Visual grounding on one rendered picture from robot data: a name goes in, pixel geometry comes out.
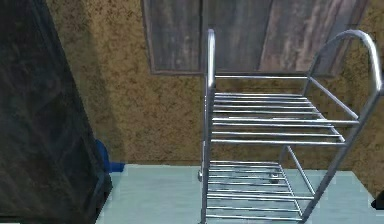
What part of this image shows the black object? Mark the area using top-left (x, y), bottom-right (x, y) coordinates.
top-left (370, 189), bottom-right (384, 211)

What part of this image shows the grey wooden framed window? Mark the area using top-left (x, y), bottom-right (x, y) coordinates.
top-left (141, 0), bottom-right (370, 78)

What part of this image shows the silver metal wire rack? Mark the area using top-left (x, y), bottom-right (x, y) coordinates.
top-left (197, 28), bottom-right (384, 224)

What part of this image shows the dark grey cabinet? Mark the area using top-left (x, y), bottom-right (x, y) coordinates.
top-left (0, 0), bottom-right (114, 224)

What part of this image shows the blue object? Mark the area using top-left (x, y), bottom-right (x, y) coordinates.
top-left (95, 138), bottom-right (126, 174)

